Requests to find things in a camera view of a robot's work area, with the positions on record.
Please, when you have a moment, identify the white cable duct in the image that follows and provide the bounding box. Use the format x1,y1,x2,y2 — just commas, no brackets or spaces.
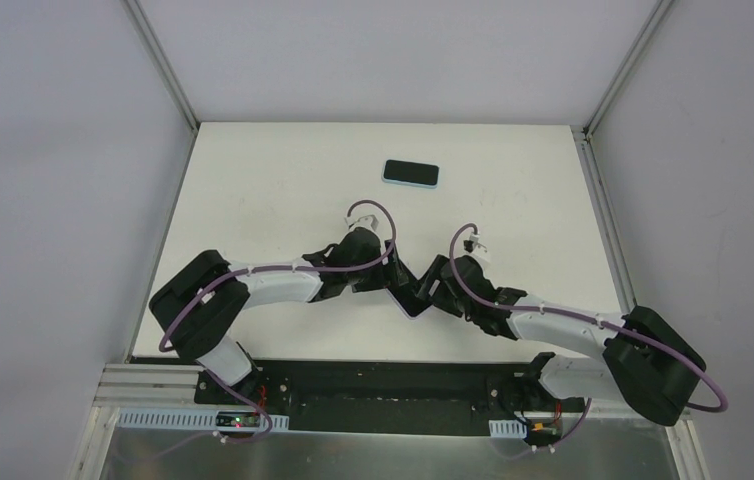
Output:
488,420,528,439
116,408,290,433

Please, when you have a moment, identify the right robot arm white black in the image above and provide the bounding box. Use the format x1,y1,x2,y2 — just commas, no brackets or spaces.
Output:
417,255,706,426

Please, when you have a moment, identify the right white cable duct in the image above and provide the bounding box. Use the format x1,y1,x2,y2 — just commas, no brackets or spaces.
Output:
488,420,528,439

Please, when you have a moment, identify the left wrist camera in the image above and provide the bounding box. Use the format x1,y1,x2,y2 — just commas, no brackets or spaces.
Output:
349,214,379,232

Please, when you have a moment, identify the lavender phone case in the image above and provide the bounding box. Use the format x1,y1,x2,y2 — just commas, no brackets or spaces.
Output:
389,290,432,319

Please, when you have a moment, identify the right aluminium frame rail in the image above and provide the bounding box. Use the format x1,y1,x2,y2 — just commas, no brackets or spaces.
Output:
571,126,636,311

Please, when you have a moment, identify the black phone light blue case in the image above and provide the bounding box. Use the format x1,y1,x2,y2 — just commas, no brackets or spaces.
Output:
381,159,440,189

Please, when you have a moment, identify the right controller board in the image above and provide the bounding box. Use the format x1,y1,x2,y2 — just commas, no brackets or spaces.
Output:
527,421,561,442

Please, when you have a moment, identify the controller board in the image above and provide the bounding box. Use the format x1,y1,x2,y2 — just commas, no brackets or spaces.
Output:
215,411,263,431
527,421,561,442

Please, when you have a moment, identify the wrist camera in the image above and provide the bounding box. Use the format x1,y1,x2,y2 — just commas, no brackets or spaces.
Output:
349,214,379,232
463,231,489,257

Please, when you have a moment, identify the left controller board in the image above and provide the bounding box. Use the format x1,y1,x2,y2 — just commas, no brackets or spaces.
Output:
215,411,263,431

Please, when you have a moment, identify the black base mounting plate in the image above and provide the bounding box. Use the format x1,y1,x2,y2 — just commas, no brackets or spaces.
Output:
193,359,584,437

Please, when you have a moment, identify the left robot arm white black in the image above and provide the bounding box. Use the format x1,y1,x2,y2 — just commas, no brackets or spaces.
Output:
148,226,399,405

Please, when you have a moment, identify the aluminium frame rail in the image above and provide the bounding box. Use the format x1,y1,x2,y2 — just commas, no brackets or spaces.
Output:
571,126,636,311
93,364,201,408

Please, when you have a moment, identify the black phone purple frame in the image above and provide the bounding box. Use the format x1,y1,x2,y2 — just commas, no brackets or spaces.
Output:
390,285,432,318

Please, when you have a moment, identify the left white cable duct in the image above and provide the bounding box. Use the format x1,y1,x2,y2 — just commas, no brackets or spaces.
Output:
116,408,290,433

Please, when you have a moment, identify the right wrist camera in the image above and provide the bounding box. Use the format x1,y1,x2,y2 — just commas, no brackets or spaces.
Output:
463,231,489,257

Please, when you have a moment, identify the left aluminium frame rail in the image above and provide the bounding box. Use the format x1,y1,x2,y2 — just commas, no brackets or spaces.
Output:
93,364,201,408

